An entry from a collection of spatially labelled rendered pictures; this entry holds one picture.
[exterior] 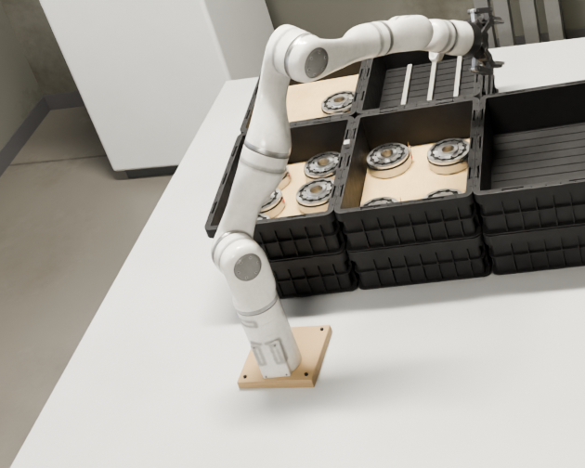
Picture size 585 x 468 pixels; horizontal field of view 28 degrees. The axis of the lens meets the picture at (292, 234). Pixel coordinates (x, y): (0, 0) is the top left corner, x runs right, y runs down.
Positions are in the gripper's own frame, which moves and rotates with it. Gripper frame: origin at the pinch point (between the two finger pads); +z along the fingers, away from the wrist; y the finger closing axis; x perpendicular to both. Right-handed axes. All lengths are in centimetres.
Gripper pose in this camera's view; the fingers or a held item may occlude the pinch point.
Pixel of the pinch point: (500, 43)
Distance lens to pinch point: 268.5
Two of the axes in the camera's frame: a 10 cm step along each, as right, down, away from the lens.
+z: 7.3, -0.4, 6.8
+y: -0.2, -10.0, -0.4
